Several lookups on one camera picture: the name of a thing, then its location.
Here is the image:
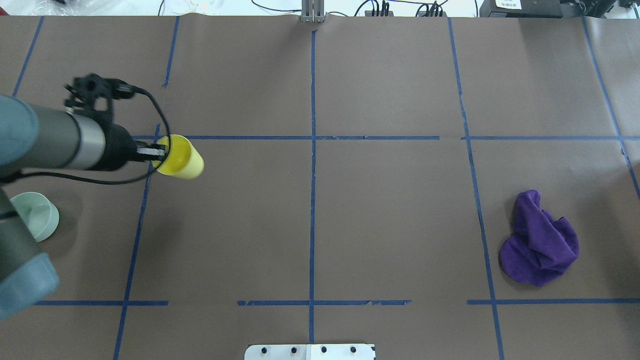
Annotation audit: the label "pale green bowl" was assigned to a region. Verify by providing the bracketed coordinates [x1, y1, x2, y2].
[10, 192, 60, 243]

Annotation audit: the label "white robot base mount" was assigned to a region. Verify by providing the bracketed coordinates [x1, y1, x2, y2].
[244, 343, 377, 360]

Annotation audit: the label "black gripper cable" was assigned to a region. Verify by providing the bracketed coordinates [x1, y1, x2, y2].
[0, 85, 172, 186]

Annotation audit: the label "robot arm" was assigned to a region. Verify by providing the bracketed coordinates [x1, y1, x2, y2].
[0, 73, 172, 320]

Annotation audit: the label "yellow plastic cup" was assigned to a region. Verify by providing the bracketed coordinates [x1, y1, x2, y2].
[151, 134, 205, 180]

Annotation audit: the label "purple cloth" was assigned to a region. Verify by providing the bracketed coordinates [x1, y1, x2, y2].
[498, 189, 580, 288]

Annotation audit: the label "black device on bench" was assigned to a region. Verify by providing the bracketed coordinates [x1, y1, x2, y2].
[478, 0, 618, 19]

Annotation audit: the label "black cables on bench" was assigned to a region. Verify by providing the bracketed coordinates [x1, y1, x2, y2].
[157, 0, 481, 18]

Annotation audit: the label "grey metal post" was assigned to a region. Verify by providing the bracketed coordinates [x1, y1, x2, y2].
[300, 0, 327, 24]

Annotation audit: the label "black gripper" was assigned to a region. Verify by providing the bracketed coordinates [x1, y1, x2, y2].
[64, 73, 169, 171]

